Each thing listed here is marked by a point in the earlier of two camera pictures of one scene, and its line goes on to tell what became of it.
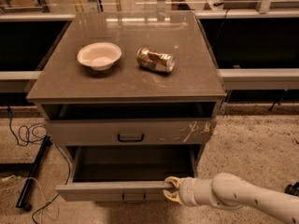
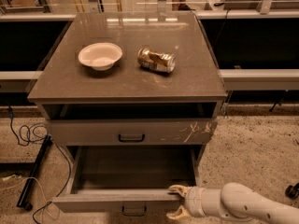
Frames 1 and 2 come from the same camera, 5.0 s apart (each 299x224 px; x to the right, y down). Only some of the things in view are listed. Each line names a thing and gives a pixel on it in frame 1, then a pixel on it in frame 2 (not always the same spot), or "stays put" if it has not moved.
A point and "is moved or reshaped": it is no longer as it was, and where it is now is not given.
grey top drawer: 130,132 stays put
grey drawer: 126,173 is moved or reshaped
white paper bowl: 99,55 stays put
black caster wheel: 292,189 stays put
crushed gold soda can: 162,62 stays put
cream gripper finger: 173,196 → 179,214
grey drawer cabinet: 129,82 stays put
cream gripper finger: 175,180 → 183,190
